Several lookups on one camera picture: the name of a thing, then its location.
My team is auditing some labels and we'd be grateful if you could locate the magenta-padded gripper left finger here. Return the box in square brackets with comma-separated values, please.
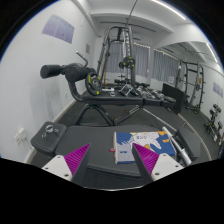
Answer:
[41, 143, 92, 187]

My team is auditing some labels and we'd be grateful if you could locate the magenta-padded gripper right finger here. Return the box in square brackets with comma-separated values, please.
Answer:
[131, 143, 185, 185]

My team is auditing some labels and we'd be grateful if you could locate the blue cartoon print towel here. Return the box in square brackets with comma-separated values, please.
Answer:
[113, 130, 177, 165]

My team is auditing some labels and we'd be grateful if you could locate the grey steel power rack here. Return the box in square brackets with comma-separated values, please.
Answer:
[96, 25, 138, 88]

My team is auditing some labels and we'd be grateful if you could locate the black upright board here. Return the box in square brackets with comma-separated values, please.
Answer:
[162, 83, 185, 115]

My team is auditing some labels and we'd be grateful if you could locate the black roller pad weight bench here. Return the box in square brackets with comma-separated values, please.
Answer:
[39, 62, 178, 127]

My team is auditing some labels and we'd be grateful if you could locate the black square seat pad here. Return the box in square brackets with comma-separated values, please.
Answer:
[30, 120, 68, 158]

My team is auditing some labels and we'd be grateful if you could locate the grey window curtain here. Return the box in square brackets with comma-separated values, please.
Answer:
[106, 41, 150, 78]
[151, 49, 181, 83]

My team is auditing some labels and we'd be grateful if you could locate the small purple wall poster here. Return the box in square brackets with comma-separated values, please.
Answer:
[212, 81, 224, 98]

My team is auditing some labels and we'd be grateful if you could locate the white wall socket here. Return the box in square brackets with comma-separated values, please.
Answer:
[13, 128, 28, 145]

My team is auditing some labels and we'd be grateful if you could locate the chrome dumbbells group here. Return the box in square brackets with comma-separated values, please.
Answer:
[134, 83, 174, 101]

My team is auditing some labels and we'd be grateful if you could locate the black yellow-marked weight plate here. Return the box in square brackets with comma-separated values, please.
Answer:
[84, 71, 103, 96]
[119, 55, 136, 70]

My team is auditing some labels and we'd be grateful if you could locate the dumbbell storage rack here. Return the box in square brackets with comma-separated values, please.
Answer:
[204, 103, 224, 145]

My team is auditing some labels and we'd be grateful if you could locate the black steel squat rack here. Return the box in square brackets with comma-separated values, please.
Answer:
[176, 59, 206, 114]

